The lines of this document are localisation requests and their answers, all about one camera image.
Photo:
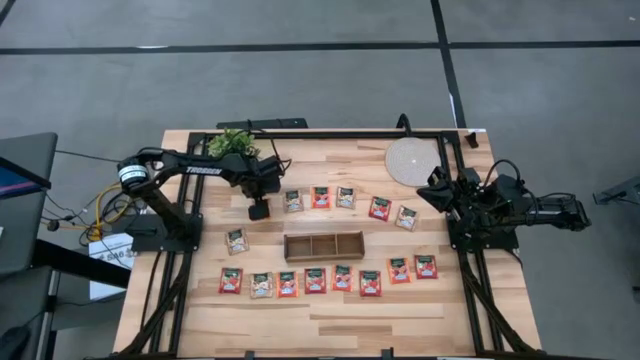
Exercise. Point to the wooden three-compartment tea box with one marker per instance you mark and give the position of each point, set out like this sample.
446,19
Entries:
324,246

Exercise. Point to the green potted artificial plant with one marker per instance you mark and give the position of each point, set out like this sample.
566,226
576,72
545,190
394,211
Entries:
231,142

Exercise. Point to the beige tea bag packet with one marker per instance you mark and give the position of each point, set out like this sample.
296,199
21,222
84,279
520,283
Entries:
406,218
261,285
236,241
346,197
293,200

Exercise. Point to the small black bracket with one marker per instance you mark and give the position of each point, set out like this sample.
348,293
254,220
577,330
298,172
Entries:
471,140

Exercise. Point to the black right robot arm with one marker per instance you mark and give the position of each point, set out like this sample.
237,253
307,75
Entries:
550,212

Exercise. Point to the dark side table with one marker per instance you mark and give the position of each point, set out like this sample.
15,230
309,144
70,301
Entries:
75,262

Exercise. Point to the black power strip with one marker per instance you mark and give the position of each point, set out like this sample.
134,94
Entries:
270,123

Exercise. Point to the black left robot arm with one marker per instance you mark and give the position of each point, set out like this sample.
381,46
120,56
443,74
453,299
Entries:
200,170

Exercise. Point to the small black camera mount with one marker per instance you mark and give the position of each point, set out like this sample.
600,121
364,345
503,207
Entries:
387,354

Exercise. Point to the grey metal stand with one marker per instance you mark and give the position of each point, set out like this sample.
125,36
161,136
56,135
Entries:
622,191

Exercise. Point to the white paper sheet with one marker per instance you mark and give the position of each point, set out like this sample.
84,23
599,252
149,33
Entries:
112,250

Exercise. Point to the black computer mouse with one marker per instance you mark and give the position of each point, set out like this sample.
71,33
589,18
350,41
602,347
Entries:
12,342

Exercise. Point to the dark grey desk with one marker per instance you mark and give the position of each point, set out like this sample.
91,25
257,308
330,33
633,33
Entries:
30,225

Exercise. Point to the black computer monitor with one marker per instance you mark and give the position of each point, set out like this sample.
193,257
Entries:
20,180

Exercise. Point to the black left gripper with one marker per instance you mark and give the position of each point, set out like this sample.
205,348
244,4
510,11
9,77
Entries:
249,180

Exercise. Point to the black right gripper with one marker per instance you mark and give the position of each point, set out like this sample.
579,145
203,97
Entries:
452,197

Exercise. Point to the small black clamp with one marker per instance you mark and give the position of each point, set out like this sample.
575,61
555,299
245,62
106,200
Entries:
249,355

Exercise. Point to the round woven beige trivet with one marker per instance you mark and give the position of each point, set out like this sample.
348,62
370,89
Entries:
410,162

